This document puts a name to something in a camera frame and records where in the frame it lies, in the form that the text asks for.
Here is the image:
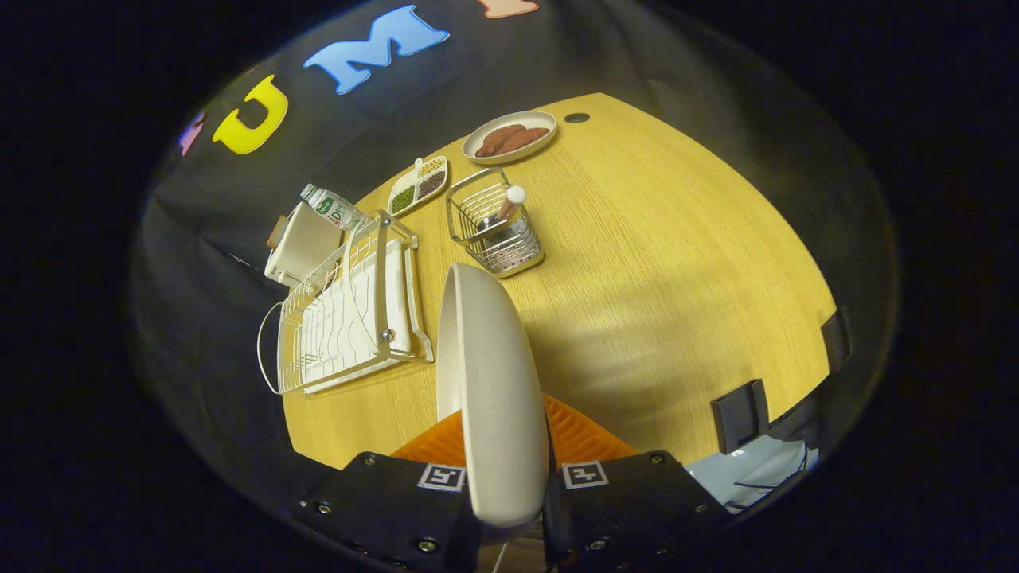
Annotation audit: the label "dark chair back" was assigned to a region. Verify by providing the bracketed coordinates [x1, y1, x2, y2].
[820, 309, 851, 373]
[711, 379, 769, 454]

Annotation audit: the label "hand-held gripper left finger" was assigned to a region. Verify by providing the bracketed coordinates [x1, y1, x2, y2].
[291, 410, 482, 573]

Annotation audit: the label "white toaster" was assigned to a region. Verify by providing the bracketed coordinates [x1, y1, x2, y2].
[264, 203, 345, 287]

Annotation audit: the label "white wire dish rack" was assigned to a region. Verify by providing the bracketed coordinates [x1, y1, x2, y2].
[256, 209, 435, 397]

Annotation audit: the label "pale blue cloth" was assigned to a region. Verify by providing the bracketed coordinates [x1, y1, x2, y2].
[685, 434, 817, 514]

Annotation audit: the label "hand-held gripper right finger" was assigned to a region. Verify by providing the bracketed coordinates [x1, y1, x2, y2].
[544, 394, 729, 570]

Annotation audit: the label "white divided dish with beans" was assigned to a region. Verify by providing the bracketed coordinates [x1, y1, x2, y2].
[386, 156, 449, 217]

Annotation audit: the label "beige plate with meat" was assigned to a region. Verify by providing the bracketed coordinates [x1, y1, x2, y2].
[462, 111, 559, 166]

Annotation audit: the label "red meat slices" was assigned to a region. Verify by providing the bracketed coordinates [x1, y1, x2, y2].
[475, 123, 551, 158]

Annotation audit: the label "white green label bottle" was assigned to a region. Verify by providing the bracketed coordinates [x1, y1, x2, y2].
[300, 184, 369, 233]

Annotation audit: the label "wooden handled spoon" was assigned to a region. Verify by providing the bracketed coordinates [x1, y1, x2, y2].
[478, 185, 527, 232]

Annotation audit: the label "beige round plate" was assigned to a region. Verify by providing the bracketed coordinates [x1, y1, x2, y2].
[435, 263, 550, 530]

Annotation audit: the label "metal wire basket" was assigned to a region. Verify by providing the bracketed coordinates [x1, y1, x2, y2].
[445, 166, 546, 279]

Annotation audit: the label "black backdrop cloth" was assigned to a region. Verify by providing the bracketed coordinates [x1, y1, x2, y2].
[127, 0, 900, 510]

